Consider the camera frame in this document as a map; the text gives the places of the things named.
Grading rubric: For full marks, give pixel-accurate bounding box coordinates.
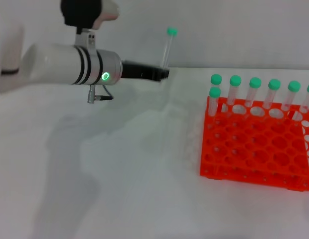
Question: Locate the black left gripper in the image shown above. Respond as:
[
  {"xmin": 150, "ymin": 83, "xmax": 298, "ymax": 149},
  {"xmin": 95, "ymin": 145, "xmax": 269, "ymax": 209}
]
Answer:
[{"xmin": 121, "ymin": 60, "xmax": 170, "ymax": 82}]

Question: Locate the orange plastic test tube rack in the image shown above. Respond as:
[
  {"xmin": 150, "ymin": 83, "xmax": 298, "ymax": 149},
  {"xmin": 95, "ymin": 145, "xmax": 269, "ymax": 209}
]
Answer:
[{"xmin": 199, "ymin": 96, "xmax": 309, "ymax": 192}]

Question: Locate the black cable with metal connector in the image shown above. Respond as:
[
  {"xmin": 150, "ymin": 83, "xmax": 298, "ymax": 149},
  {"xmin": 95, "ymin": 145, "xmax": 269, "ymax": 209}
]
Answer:
[{"xmin": 87, "ymin": 84, "xmax": 114, "ymax": 104}]

